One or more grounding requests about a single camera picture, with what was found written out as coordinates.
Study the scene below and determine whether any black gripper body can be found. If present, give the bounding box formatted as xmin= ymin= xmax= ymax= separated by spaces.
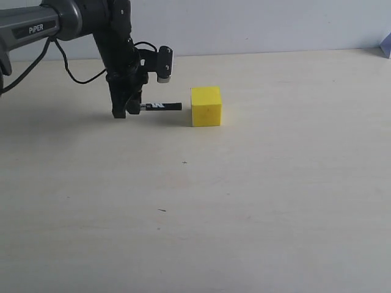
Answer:
xmin=106 ymin=59 xmax=148 ymax=104

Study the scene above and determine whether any black and white marker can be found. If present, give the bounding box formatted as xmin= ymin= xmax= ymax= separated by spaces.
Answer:
xmin=141 ymin=103 xmax=183 ymax=111

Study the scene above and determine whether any yellow foam cube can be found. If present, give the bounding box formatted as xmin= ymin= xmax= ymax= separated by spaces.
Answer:
xmin=191 ymin=86 xmax=222 ymax=127

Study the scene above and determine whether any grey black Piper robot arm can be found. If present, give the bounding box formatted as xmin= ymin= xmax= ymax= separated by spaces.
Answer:
xmin=1 ymin=1 xmax=148 ymax=119

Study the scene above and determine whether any blue-white object at table corner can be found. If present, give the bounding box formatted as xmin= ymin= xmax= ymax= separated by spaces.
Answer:
xmin=379 ymin=33 xmax=391 ymax=59

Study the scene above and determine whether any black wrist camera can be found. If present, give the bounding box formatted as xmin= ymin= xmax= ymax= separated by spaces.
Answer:
xmin=138 ymin=46 xmax=174 ymax=83

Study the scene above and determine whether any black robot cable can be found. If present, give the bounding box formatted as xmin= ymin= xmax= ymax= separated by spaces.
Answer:
xmin=0 ymin=36 xmax=156 ymax=95

